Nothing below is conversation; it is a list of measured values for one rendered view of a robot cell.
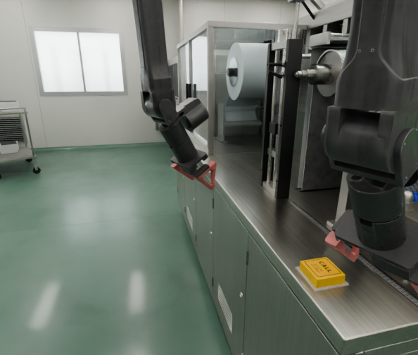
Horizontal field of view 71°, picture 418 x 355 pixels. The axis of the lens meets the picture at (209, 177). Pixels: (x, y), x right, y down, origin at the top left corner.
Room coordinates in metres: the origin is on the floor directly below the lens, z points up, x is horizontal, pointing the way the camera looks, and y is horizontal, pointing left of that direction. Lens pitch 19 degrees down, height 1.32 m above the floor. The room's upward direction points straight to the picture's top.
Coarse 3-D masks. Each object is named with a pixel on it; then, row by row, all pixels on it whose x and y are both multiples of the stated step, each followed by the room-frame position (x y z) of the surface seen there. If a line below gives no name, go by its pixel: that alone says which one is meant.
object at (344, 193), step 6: (342, 180) 0.80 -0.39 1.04; (342, 186) 0.79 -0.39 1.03; (342, 192) 0.79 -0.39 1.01; (348, 192) 0.77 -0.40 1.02; (342, 198) 0.79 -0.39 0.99; (348, 198) 0.77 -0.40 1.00; (342, 204) 0.78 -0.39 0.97; (348, 204) 0.77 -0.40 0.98; (342, 210) 0.78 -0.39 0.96; (336, 216) 0.80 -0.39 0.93; (330, 222) 0.79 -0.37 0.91
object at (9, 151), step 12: (0, 108) 3.86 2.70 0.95; (12, 108) 3.94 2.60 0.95; (24, 108) 4.06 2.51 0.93; (0, 144) 4.28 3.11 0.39; (12, 144) 4.30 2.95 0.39; (0, 156) 4.07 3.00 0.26; (12, 156) 4.07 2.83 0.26; (24, 156) 4.07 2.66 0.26; (36, 156) 4.08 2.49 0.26; (36, 168) 4.08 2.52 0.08
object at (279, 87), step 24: (288, 48) 1.00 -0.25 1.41; (288, 72) 1.00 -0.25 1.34; (288, 96) 1.00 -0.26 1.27; (264, 120) 1.14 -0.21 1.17; (288, 120) 1.00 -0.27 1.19; (264, 144) 1.13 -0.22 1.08; (288, 144) 1.00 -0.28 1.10; (264, 168) 1.13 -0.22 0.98; (288, 168) 1.00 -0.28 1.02; (288, 192) 1.00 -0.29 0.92
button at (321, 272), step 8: (304, 264) 0.56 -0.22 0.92; (312, 264) 0.56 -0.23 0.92; (320, 264) 0.56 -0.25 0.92; (328, 264) 0.56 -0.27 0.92; (304, 272) 0.56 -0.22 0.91; (312, 272) 0.53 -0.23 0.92; (320, 272) 0.53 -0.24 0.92; (328, 272) 0.53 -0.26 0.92; (336, 272) 0.53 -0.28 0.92; (312, 280) 0.52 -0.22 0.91; (320, 280) 0.51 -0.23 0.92; (328, 280) 0.52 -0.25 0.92; (336, 280) 0.52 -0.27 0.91; (344, 280) 0.53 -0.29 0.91
